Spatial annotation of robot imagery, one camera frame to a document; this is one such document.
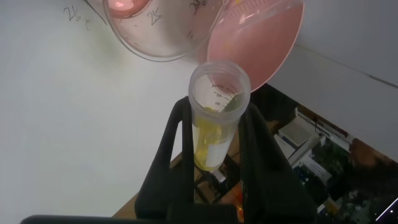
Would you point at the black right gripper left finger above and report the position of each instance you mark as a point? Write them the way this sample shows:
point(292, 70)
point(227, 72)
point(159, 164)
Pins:
point(183, 180)

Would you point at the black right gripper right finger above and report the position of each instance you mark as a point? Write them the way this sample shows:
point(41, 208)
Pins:
point(270, 186)

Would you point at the test tube with yellow pigment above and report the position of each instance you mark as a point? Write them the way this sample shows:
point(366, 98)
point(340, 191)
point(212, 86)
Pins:
point(211, 143)

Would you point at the clear glass beaker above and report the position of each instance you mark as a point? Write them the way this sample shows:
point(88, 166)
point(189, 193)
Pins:
point(161, 31)

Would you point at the pink plastic bowl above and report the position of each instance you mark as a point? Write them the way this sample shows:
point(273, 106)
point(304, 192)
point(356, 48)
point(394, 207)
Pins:
point(261, 49)

